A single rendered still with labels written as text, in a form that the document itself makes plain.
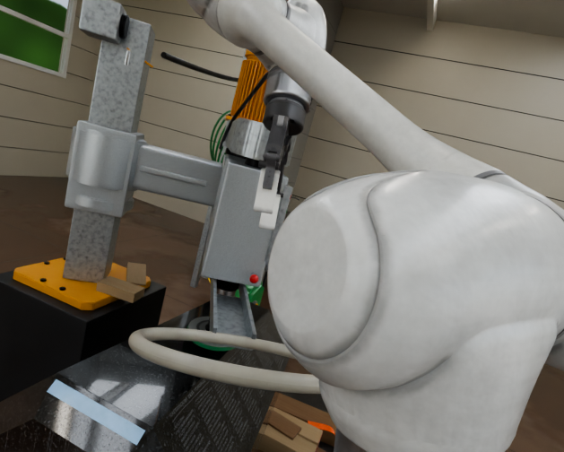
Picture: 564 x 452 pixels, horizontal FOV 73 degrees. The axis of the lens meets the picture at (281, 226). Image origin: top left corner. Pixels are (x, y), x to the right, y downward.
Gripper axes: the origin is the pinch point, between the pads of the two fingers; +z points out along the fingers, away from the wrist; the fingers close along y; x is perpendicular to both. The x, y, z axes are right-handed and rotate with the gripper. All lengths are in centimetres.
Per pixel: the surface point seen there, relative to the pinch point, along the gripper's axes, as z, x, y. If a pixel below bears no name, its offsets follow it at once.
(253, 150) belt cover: -33, 13, 54
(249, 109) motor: -74, 27, 108
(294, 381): 26.0, -9.5, 0.9
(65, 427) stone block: 58, 48, 49
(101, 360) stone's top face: 43, 49, 66
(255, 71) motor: -91, 27, 101
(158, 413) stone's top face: 51, 24, 53
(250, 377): 26.2, -2.5, -1.1
